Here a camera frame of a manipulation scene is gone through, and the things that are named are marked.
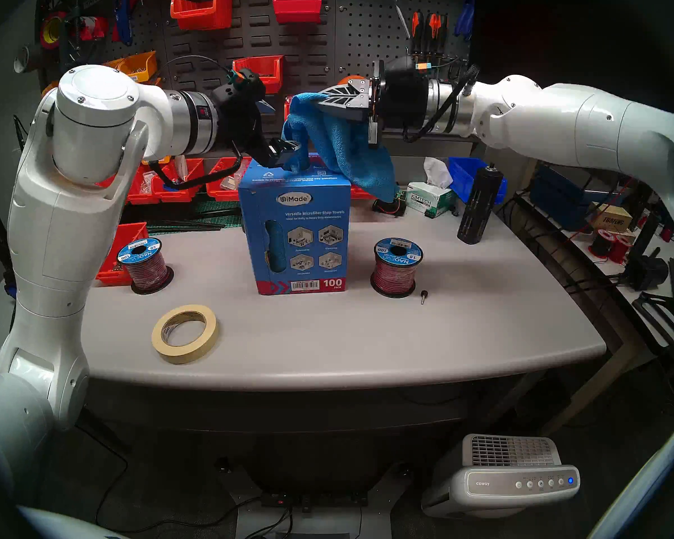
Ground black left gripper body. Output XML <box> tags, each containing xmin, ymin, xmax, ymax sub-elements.
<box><xmin>224</xmin><ymin>96</ymin><xmax>274</xmax><ymax>168</ymax></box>

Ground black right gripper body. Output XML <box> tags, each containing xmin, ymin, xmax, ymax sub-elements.
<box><xmin>368</xmin><ymin>60</ymin><xmax>431</xmax><ymax>149</ymax></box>

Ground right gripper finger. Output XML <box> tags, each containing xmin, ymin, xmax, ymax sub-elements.
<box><xmin>316</xmin><ymin>96</ymin><xmax>372</xmax><ymax>124</ymax></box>
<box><xmin>313</xmin><ymin>77</ymin><xmax>372</xmax><ymax>102</ymax></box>

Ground blue microfiber towel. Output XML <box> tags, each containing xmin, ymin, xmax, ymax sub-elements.
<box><xmin>281</xmin><ymin>92</ymin><xmax>398</xmax><ymax>203</ymax></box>

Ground blue shop towel box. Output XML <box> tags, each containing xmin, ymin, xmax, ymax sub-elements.
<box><xmin>238</xmin><ymin>153</ymin><xmax>352</xmax><ymax>295</ymax></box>

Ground dark grey pegboard panel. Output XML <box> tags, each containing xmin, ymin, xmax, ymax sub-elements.
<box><xmin>39</xmin><ymin>0</ymin><xmax>500</xmax><ymax>145</ymax></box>

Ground orange black screwdriver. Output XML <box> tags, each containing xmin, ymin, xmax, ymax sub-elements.
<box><xmin>424</xmin><ymin>13</ymin><xmax>447</xmax><ymax>56</ymax></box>
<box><xmin>407</xmin><ymin>11</ymin><xmax>425</xmax><ymax>56</ymax></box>

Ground blue plastic bin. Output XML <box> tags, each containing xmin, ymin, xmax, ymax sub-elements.
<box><xmin>448</xmin><ymin>157</ymin><xmax>508</xmax><ymax>205</ymax></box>

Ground green cutting mat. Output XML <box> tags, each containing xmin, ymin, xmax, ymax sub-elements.
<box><xmin>146</xmin><ymin>198</ymin><xmax>242</xmax><ymax>232</ymax></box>

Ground Kimtech tissue box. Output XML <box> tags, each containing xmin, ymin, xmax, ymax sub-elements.
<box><xmin>406</xmin><ymin>157</ymin><xmax>458</xmax><ymax>218</ymax></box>

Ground dark red plastic bin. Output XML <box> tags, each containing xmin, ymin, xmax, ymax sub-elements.
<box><xmin>272</xmin><ymin>0</ymin><xmax>323</xmax><ymax>25</ymax></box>

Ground yellow bin labelled M3X6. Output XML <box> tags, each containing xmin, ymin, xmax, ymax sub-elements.
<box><xmin>117</xmin><ymin>51</ymin><xmax>158</xmax><ymax>83</ymax></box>

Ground black cylindrical bottle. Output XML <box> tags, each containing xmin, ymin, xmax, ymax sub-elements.
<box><xmin>457</xmin><ymin>163</ymin><xmax>505</xmax><ymax>245</ymax></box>

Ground blue hand tool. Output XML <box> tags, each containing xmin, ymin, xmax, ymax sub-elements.
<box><xmin>117</xmin><ymin>0</ymin><xmax>134</xmax><ymax>45</ymax></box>

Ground blue equipment case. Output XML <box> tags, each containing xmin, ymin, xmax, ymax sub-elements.
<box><xmin>530</xmin><ymin>165</ymin><xmax>591</xmax><ymax>231</ymax></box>

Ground black monitor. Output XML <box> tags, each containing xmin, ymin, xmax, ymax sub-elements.
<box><xmin>465</xmin><ymin>0</ymin><xmax>674</xmax><ymax>168</ymax></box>

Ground red yellow tape roll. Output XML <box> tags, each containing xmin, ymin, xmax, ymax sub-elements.
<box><xmin>39</xmin><ymin>11</ymin><xmax>67</xmax><ymax>51</ymax></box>

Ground beige masking tape roll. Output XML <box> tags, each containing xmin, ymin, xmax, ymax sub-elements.
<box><xmin>152</xmin><ymin>304</ymin><xmax>220</xmax><ymax>365</ymax></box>

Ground small cardboard box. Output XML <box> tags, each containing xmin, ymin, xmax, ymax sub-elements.
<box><xmin>587</xmin><ymin>202</ymin><xmax>634</xmax><ymax>232</ymax></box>

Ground black power adapter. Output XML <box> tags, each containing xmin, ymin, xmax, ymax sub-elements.
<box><xmin>623</xmin><ymin>247</ymin><xmax>670</xmax><ymax>291</ymax></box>

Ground black power strip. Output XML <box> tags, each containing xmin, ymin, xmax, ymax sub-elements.
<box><xmin>260</xmin><ymin>490</ymin><xmax>370</xmax><ymax>510</ymax></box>

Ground white air purifier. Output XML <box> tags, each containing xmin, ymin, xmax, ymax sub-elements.
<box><xmin>421</xmin><ymin>434</ymin><xmax>581</xmax><ymax>519</ymax></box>

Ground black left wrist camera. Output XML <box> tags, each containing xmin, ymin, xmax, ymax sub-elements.
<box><xmin>212</xmin><ymin>69</ymin><xmax>266</xmax><ymax>115</ymax></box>

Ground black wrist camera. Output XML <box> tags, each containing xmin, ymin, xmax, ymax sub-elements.
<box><xmin>383</xmin><ymin>55</ymin><xmax>432</xmax><ymax>92</ymax></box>
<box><xmin>212</xmin><ymin>69</ymin><xmax>266</xmax><ymax>115</ymax></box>

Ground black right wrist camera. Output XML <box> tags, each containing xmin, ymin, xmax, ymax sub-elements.
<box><xmin>383</xmin><ymin>55</ymin><xmax>432</xmax><ymax>92</ymax></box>

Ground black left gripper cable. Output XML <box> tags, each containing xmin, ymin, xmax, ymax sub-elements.
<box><xmin>145</xmin><ymin>142</ymin><xmax>243</xmax><ymax>189</ymax></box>

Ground blue handled pliers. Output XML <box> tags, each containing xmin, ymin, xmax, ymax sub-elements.
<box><xmin>454</xmin><ymin>0</ymin><xmax>477</xmax><ymax>43</ymax></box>

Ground red wire spool labelled 18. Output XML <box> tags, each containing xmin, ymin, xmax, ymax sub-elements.
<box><xmin>370</xmin><ymin>237</ymin><xmax>425</xmax><ymax>298</ymax></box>

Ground red wire spool labelled 20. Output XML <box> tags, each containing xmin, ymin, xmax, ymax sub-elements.
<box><xmin>116</xmin><ymin>236</ymin><xmax>175</xmax><ymax>295</ymax></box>

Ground grey duct tape roll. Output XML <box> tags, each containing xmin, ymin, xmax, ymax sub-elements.
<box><xmin>13</xmin><ymin>43</ymin><xmax>44</xmax><ymax>74</ymax></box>

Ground small red wire spool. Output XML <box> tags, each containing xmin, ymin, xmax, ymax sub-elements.
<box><xmin>589</xmin><ymin>229</ymin><xmax>616</xmax><ymax>259</ymax></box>
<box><xmin>608</xmin><ymin>235</ymin><xmax>634</xmax><ymax>264</ymax></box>

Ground black triangular frame stand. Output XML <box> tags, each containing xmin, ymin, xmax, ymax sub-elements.
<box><xmin>632</xmin><ymin>291</ymin><xmax>674</xmax><ymax>356</ymax></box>

